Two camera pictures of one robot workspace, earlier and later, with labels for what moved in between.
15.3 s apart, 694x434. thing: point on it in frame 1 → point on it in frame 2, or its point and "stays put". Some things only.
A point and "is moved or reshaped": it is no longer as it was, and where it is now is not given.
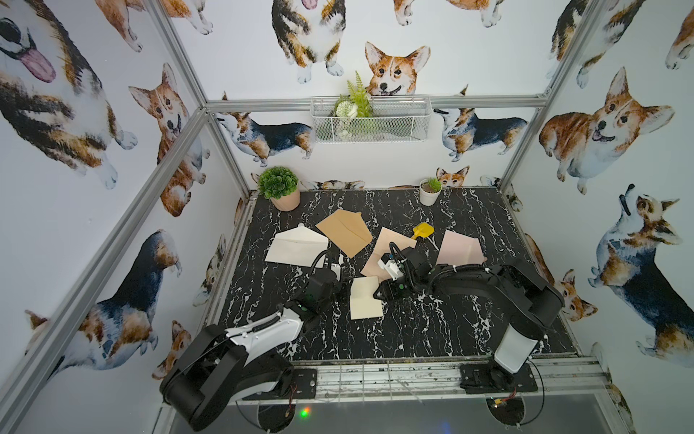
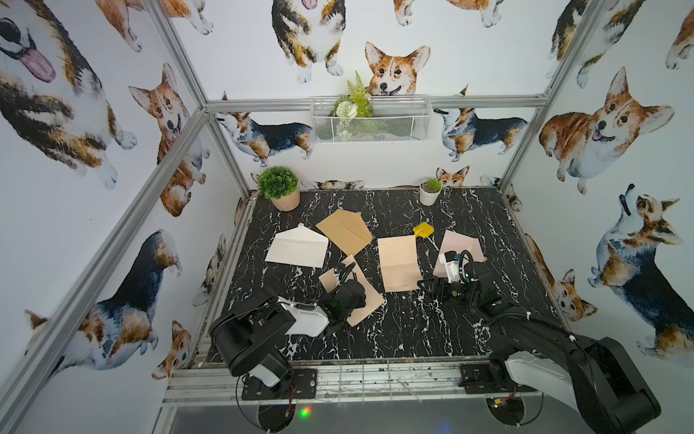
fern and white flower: x=350 y=107 stays put
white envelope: x=298 y=246 stays put
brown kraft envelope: x=348 y=230 stays put
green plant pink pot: x=280 y=185 stays put
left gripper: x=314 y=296 → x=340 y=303
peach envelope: x=389 y=242 is moved or reshaped
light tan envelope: x=363 y=305 is moved or reshaped
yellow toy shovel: x=423 y=230 stays put
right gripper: x=388 y=290 → x=436 y=283
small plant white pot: x=429 y=191 stays put
